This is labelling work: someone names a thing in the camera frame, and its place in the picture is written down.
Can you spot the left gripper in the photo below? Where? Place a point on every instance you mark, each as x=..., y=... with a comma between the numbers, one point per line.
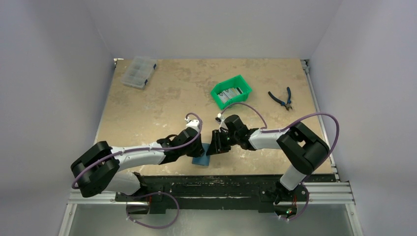
x=199, y=151

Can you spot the clear plastic organizer box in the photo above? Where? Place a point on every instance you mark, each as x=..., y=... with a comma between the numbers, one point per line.
x=139, y=72

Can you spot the green plastic bin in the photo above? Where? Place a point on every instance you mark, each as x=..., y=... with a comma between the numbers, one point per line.
x=234, y=82

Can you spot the stack of credit cards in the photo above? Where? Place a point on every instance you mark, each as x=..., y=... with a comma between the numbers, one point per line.
x=228, y=94

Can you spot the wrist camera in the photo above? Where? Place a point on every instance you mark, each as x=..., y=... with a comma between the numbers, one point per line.
x=220, y=119
x=194, y=124

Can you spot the aluminium frame rail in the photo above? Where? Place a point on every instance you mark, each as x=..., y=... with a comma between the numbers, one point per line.
x=323, y=189

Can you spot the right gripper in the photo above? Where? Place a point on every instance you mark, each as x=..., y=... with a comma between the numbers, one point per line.
x=220, y=141

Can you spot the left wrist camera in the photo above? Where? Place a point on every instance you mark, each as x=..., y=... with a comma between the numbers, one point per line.
x=194, y=124

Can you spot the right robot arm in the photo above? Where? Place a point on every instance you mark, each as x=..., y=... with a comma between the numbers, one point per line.
x=305, y=150

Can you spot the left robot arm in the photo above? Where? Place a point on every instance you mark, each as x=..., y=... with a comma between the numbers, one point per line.
x=98, y=169

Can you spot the blue card holder wallet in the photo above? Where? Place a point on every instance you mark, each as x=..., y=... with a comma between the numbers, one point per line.
x=203, y=160

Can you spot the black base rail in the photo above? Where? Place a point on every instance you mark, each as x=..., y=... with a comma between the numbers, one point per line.
x=262, y=193

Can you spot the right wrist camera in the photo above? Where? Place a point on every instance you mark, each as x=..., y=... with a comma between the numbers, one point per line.
x=220, y=119

